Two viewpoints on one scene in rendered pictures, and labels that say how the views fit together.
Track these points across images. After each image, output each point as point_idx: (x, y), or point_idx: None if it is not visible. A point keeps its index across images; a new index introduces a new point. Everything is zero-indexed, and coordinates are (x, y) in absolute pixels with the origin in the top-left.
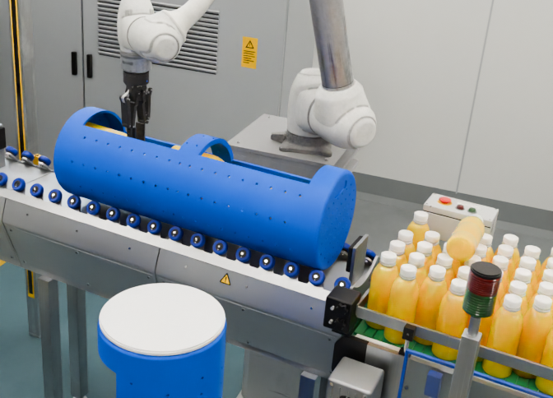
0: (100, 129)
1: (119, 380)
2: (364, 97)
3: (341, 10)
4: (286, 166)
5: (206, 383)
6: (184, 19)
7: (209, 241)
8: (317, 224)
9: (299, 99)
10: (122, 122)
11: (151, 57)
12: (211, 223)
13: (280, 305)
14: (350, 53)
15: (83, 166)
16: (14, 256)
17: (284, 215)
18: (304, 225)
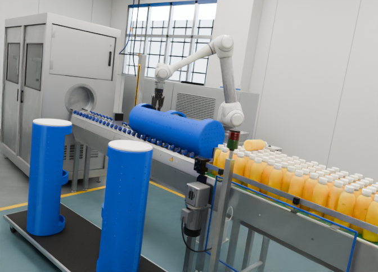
0: None
1: (108, 159)
2: (239, 107)
3: (230, 72)
4: None
5: (136, 167)
6: (172, 67)
7: None
8: (199, 134)
9: (220, 110)
10: (151, 104)
11: (158, 76)
12: (169, 136)
13: (186, 168)
14: (235, 90)
15: (136, 118)
16: None
17: (189, 131)
18: (195, 134)
